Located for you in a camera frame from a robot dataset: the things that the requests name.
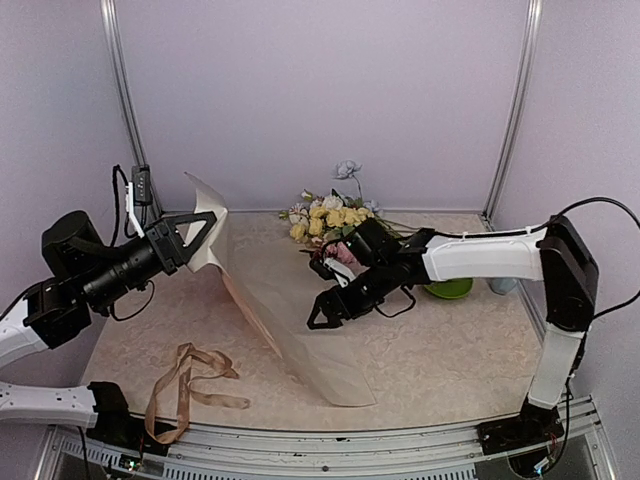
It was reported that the pink wrapping paper sheet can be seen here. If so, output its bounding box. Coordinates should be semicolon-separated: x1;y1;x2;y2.
188;175;376;407

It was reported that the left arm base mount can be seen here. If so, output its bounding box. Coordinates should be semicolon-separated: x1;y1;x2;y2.
86;382;169;456

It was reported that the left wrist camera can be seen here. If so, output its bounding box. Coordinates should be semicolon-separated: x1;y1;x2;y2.
125;165;153;238

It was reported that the left aluminium frame post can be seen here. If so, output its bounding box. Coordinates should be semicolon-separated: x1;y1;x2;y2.
98;0;163;219

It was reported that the white pink flower stem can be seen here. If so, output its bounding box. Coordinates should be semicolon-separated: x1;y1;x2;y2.
278;189;323;225

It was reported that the aluminium frame post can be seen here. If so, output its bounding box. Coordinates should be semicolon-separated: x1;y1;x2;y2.
483;0;544;223
98;0;163;219

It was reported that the light blue cup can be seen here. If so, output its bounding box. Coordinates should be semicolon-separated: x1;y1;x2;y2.
489;278;518;295

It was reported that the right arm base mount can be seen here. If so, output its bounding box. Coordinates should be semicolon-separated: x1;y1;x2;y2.
477;400;564;455

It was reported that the yellow rose bunch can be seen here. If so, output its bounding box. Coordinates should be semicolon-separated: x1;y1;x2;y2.
289;205;421;246

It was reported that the tan ribbon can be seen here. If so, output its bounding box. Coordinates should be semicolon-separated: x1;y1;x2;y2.
144;343;251;446

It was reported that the right aluminium frame post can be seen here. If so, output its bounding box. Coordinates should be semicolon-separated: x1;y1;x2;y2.
483;0;544;223

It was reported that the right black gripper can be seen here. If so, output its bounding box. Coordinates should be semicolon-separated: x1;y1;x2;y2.
306;260;393;330

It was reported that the green plate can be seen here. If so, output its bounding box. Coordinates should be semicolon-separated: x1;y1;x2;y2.
424;278;474;300

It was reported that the pink rose stem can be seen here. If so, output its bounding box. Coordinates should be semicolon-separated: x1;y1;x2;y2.
332;242;358;265

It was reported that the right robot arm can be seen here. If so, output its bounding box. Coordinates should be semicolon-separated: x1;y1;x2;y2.
307;215;599;444

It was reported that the white rose stem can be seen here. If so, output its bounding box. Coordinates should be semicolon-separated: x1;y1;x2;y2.
322;195;344;210

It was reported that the front aluminium rail base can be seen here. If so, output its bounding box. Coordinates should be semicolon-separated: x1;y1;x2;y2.
34;394;616;480

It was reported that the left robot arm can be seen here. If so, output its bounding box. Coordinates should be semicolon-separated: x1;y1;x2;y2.
1;210;217;445

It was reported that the dried mauve flower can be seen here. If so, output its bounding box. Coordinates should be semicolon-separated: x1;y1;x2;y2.
303;236;326;251

